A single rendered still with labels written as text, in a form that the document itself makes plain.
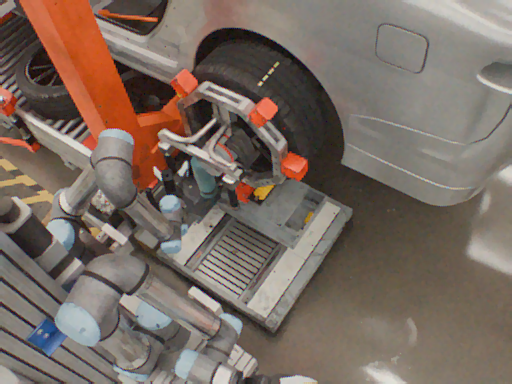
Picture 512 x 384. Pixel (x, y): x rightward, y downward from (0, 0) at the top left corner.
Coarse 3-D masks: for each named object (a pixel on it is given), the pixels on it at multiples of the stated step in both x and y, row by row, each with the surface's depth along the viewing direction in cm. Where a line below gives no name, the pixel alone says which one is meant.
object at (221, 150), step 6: (228, 132) 208; (234, 132) 208; (240, 132) 210; (222, 138) 206; (222, 144) 205; (204, 150) 205; (216, 150) 204; (222, 150) 204; (228, 150) 205; (222, 156) 204; (228, 156) 206; (234, 156) 209; (198, 162) 211; (204, 168) 212; (210, 168) 208; (216, 174) 209
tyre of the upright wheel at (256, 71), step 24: (216, 48) 214; (240, 48) 200; (264, 48) 198; (192, 72) 207; (216, 72) 195; (240, 72) 191; (264, 72) 192; (288, 72) 194; (264, 96) 188; (288, 96) 192; (312, 96) 199; (288, 120) 191; (312, 120) 200; (288, 144) 202; (312, 144) 206
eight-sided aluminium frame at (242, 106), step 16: (192, 96) 202; (208, 96) 195; (224, 96) 196; (240, 96) 191; (192, 112) 222; (240, 112) 189; (192, 128) 228; (256, 128) 192; (272, 128) 194; (272, 144) 193; (272, 160) 202; (256, 176) 230; (272, 176) 215
